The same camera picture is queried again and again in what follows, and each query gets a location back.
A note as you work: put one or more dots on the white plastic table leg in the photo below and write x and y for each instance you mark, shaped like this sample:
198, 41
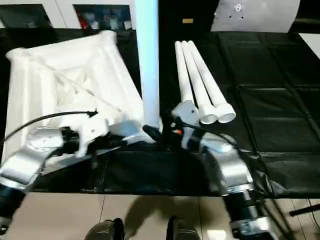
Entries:
183, 75
197, 75
207, 75
148, 62

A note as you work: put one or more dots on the white plastic table top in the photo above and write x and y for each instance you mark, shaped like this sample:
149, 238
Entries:
37, 75

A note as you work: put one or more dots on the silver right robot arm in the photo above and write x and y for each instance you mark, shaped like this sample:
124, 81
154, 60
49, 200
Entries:
232, 170

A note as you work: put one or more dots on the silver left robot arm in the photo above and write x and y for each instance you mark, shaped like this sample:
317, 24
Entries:
27, 155

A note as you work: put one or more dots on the black padded work mat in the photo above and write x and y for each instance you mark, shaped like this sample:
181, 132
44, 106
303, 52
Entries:
275, 87

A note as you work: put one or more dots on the black cabinet with gold label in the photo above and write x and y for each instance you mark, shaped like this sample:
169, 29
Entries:
172, 15

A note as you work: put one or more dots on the white glass-door cabinet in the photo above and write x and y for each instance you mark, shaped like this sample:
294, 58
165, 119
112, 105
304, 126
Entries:
62, 15

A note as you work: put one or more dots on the grey printed cushion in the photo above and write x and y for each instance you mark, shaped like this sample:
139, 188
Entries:
262, 17

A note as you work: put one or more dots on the black metal stand foot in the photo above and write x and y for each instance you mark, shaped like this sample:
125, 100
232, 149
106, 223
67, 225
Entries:
305, 209

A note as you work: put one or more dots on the white flat board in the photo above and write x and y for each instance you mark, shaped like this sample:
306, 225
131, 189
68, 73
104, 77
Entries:
311, 43

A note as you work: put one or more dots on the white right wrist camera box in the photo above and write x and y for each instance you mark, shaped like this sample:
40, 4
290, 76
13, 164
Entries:
187, 112

